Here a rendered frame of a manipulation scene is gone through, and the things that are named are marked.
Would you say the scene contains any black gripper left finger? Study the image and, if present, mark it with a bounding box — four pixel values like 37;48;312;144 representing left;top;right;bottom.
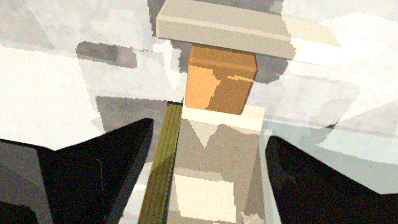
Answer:
0;118;153;224

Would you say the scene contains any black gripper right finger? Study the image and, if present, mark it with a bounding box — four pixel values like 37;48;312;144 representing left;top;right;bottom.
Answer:
265;136;398;224

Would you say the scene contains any small brown block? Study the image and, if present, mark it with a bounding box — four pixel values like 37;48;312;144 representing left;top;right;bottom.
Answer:
184;44;258;115

